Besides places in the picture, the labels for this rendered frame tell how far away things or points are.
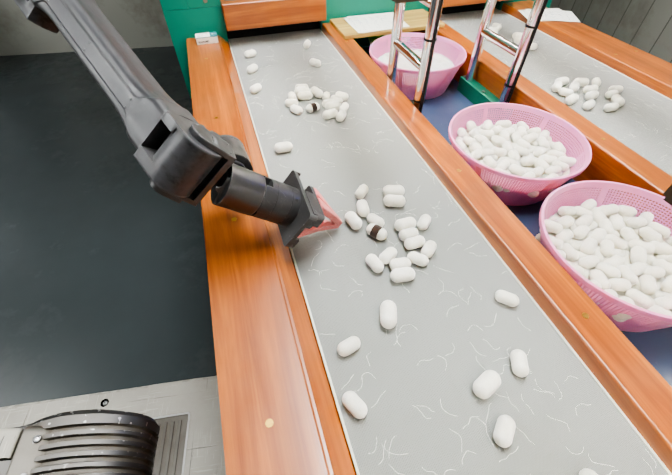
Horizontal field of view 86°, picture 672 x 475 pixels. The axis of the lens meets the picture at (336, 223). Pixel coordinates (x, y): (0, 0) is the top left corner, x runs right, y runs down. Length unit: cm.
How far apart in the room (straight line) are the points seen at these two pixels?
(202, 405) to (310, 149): 52
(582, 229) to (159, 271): 140
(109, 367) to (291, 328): 105
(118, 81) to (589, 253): 69
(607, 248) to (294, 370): 50
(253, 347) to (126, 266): 126
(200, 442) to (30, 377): 92
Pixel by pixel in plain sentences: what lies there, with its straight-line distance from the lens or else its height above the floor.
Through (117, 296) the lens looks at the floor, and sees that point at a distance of 160.
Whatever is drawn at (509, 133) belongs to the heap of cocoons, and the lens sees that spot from 88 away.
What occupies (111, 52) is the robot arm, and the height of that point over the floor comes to 100.
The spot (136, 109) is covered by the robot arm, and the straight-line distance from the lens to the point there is 48.
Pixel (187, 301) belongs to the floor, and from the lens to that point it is 147.
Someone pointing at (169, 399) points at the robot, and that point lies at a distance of 79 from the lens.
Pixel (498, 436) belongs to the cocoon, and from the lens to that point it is 46.
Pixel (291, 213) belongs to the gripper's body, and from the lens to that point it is 49.
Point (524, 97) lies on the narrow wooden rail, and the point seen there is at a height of 76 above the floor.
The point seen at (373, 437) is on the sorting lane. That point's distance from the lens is 45.
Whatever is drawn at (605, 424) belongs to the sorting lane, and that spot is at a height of 74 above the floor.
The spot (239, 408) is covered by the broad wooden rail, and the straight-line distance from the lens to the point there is 44.
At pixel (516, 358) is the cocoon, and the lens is 50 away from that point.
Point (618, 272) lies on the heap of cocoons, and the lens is 67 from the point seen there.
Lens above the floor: 117
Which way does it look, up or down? 47 degrees down
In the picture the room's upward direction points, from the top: straight up
